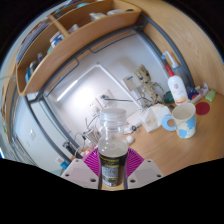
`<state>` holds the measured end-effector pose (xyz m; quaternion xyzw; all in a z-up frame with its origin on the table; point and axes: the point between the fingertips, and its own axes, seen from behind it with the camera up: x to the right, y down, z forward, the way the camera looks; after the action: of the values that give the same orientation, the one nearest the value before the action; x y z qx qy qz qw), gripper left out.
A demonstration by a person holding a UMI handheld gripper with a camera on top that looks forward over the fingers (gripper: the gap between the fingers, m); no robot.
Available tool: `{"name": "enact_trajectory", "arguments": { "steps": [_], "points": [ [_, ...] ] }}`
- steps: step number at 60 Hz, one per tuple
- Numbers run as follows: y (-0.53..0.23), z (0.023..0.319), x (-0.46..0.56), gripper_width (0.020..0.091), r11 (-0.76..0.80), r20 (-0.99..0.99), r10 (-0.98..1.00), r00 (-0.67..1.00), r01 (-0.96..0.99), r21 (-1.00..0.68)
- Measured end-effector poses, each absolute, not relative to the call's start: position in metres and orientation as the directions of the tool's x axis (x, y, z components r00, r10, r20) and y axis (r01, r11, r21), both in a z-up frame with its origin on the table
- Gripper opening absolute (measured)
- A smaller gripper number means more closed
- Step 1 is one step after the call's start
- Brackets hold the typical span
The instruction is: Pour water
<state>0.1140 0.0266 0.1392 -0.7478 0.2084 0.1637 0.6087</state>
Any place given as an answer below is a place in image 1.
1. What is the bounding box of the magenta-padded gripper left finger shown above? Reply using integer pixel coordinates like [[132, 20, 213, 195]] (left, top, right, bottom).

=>
[[60, 148, 103, 190]]

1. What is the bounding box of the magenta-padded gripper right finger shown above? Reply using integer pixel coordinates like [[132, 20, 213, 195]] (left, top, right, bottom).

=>
[[123, 147, 165, 190]]

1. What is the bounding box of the clear bottle with dark label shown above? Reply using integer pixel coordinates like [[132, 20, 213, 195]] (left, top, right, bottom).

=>
[[97, 107, 130, 188]]

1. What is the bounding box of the white earbuds case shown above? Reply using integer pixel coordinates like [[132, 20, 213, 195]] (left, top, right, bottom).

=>
[[124, 133, 135, 145]]

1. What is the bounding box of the white crumpled tissue pack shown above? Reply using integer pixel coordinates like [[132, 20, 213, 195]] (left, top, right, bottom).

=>
[[139, 103, 172, 133]]

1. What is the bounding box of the white mug with blue patches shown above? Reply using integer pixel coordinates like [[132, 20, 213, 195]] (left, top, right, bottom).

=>
[[161, 101, 198, 140]]

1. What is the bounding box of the teal round container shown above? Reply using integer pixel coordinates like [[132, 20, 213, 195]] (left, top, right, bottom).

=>
[[163, 91, 175, 104]]

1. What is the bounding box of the white desk lamp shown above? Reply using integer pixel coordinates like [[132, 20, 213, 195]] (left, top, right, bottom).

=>
[[55, 63, 144, 128]]

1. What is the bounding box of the flat round red coaster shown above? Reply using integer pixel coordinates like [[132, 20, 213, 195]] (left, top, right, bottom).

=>
[[194, 101, 211, 116]]

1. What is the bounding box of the brown tree creature figurine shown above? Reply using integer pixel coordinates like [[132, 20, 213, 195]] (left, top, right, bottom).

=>
[[133, 64, 165, 107]]

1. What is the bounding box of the white pump bottle red nozzle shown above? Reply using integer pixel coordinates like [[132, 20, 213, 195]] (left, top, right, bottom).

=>
[[163, 64, 189, 105]]

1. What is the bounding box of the dark blue packet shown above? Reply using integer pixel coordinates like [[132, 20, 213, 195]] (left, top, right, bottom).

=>
[[187, 86, 201, 101]]

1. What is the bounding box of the white and pink small packet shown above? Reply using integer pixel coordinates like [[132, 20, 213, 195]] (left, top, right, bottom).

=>
[[196, 83, 210, 98]]

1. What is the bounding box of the small green packet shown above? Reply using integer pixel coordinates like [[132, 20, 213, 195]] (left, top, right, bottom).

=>
[[205, 88, 217, 103]]

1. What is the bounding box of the clear blue spray bottle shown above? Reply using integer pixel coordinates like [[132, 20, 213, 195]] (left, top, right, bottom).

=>
[[161, 50, 191, 91]]

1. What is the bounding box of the wooden shelf unit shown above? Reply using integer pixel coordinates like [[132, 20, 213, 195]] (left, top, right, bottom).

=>
[[14, 0, 143, 98]]

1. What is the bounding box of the white wall box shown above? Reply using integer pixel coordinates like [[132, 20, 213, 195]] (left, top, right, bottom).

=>
[[123, 75, 138, 92]]

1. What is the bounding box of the grey metal desk frame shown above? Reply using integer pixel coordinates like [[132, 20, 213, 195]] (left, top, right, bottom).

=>
[[24, 14, 195, 164]]

